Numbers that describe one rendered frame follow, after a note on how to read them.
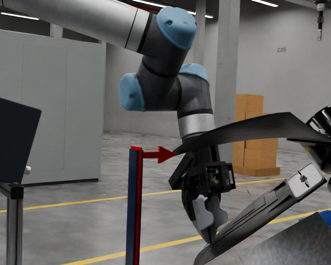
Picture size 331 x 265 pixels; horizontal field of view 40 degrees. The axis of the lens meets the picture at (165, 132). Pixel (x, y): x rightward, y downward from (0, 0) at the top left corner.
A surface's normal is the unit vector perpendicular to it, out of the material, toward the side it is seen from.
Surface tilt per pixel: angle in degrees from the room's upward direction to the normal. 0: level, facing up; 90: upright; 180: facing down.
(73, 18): 126
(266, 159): 90
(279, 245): 55
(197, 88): 77
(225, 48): 90
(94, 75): 90
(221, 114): 90
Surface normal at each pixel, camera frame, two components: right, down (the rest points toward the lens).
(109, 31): -0.07, 0.63
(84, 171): 0.64, 0.07
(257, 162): -0.75, 0.00
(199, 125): 0.11, -0.20
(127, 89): -0.89, 0.03
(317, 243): -0.28, -0.54
